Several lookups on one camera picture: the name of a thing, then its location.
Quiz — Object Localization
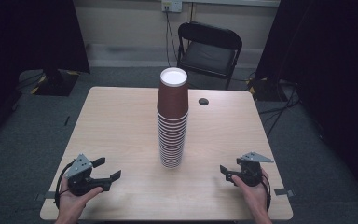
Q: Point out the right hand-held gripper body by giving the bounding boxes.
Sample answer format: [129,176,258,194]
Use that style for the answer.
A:
[226,151,274,188]

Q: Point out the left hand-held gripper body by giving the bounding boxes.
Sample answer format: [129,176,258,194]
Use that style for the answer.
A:
[64,153,112,197]

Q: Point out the stack of brown paper cups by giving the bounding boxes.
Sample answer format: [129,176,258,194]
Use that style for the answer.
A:
[157,111,189,170]

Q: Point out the person's left hand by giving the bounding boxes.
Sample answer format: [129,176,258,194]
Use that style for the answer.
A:
[58,178,103,216]

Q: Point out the person's right hand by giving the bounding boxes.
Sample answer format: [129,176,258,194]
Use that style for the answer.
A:
[231,169,271,216]

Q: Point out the grey tape strip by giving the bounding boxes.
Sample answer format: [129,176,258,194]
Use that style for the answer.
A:
[273,188,296,198]
[35,190,61,202]

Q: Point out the black stand base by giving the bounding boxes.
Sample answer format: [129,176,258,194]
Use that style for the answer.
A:
[30,68,80,97]

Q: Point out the black folding chair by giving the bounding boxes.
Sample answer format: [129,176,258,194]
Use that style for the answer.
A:
[176,21,243,91]

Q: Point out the black curtain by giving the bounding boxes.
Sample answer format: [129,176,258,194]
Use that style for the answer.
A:
[255,0,358,213]
[0,0,91,147]

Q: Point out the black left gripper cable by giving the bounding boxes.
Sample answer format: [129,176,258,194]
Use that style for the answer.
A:
[53,160,76,210]

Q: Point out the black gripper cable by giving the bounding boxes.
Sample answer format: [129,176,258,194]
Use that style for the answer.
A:
[260,173,273,213]
[53,160,76,210]

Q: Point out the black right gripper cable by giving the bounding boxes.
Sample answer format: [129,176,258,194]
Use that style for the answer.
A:
[260,173,273,213]

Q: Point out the black floor cables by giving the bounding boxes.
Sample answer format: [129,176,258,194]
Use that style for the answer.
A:
[255,78,302,138]

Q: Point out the black power cable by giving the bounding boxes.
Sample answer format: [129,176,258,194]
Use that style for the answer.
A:
[165,10,179,75]

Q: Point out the white wall socket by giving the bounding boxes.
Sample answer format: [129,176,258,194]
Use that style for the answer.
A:
[161,0,183,13]

